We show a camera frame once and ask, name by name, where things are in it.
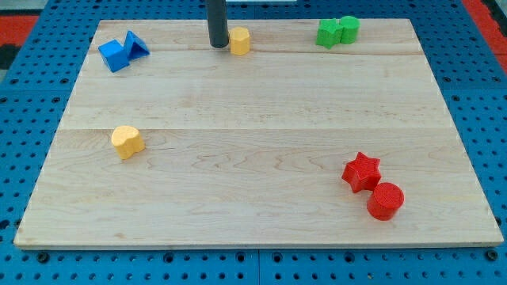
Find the red star block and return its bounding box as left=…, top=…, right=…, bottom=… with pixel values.
left=341, top=152, right=382, bottom=193

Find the green star block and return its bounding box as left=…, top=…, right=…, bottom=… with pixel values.
left=315, top=18, right=344, bottom=49

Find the red circle block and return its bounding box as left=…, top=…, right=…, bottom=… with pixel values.
left=367, top=182, right=405, bottom=221

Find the green circle block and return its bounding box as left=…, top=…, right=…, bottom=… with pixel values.
left=339, top=16, right=360, bottom=44

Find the light wooden board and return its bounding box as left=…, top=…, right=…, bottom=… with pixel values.
left=13, top=19, right=504, bottom=250

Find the yellow hexagon block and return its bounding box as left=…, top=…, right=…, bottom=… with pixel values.
left=229, top=27, right=250, bottom=55

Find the yellow heart block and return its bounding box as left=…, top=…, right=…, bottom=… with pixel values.
left=111, top=125, right=146, bottom=160

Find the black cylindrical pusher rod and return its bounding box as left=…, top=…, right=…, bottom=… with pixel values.
left=205, top=0, right=229, bottom=48

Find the blue triangle block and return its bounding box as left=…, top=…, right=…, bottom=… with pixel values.
left=124, top=30, right=150, bottom=60

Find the blue cube block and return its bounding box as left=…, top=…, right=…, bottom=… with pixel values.
left=98, top=40, right=129, bottom=72

